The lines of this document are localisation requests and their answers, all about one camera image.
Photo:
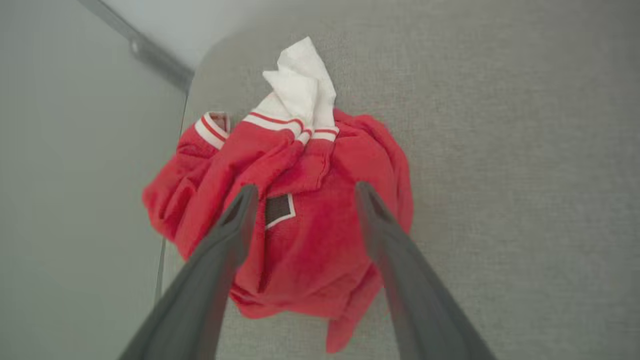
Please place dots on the grey metal wall rail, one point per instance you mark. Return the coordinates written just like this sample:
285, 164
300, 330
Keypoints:
150, 52

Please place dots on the red basketball jersey white trim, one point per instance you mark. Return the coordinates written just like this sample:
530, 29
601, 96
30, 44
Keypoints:
320, 240

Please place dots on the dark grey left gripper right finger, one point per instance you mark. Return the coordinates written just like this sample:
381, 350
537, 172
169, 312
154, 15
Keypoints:
405, 280

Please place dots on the grey fabric sofa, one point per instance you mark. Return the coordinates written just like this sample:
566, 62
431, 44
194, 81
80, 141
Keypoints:
500, 175

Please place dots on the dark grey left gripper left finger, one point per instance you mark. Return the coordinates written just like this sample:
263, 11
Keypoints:
210, 280

